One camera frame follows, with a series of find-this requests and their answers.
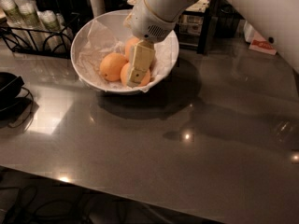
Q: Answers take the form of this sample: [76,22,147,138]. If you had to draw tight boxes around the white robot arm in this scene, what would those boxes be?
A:
[125,0,299,87]

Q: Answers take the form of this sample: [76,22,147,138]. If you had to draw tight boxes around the white cylindrical container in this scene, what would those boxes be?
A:
[85,0,107,19]

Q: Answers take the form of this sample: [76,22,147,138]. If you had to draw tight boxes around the white paper liner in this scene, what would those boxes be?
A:
[76,15,176,93]

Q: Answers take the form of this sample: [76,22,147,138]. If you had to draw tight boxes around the black tray on stand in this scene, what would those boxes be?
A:
[0,72,34,128]

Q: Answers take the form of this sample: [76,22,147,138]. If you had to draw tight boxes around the middle paper cup stack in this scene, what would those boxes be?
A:
[19,3,45,51]

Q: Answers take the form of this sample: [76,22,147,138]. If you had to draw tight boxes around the black floor cables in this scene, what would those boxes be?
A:
[0,184,132,224]

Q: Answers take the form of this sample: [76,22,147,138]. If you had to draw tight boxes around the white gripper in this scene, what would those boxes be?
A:
[123,0,176,88]

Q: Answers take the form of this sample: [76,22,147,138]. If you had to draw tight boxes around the black wire cup rack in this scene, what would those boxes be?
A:
[0,13,79,59]

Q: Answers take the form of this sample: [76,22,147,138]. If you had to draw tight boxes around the paper cup stack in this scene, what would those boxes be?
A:
[39,10,70,54]
[19,3,45,51]
[0,0,30,48]

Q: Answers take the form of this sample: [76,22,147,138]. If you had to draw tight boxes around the red and white packet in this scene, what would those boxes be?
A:
[249,32,277,55]

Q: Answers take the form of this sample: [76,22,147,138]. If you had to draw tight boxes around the left paper cup stack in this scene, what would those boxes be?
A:
[0,0,30,48]

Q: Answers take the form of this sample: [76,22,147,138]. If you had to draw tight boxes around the white bowl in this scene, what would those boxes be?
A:
[70,9,180,96]

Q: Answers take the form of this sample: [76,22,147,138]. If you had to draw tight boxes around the orange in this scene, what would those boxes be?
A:
[121,63,150,87]
[125,37,139,59]
[99,52,127,82]

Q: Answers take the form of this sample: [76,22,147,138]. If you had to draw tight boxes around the right paper cup stack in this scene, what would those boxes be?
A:
[39,10,70,54]

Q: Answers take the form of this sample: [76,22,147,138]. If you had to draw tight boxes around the black tea bag shelf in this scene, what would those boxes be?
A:
[126,0,219,56]

